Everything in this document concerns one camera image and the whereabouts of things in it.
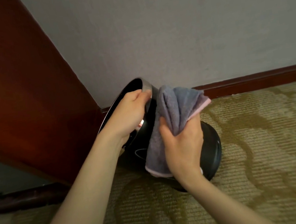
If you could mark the person's left hand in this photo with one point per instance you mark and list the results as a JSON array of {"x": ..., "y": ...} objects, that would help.
[{"x": 126, "y": 116}]

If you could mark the person's right forearm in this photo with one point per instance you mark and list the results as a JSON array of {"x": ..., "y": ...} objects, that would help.
[{"x": 220, "y": 207}]

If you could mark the person's right hand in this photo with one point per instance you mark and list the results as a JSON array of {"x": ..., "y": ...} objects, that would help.
[{"x": 185, "y": 154}]

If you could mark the black bin with silver rim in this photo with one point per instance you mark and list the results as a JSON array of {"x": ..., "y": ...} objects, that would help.
[{"x": 211, "y": 148}]

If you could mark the grey cloth with pink edge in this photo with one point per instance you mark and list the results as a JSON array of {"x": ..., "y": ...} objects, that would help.
[{"x": 172, "y": 107}]

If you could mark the person's left forearm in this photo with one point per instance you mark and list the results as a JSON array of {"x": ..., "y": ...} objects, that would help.
[{"x": 86, "y": 197}]

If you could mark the person's right thumb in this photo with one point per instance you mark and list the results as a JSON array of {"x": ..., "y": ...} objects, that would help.
[{"x": 166, "y": 134}]

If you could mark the person's left thumb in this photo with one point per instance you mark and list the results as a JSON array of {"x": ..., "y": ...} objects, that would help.
[{"x": 142, "y": 94}]

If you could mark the red-brown wooden panel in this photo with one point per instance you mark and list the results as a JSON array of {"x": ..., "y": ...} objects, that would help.
[{"x": 14, "y": 89}]

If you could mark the dark wooden baseboard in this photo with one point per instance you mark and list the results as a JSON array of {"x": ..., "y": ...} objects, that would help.
[
  {"x": 265, "y": 79},
  {"x": 25, "y": 198}
]

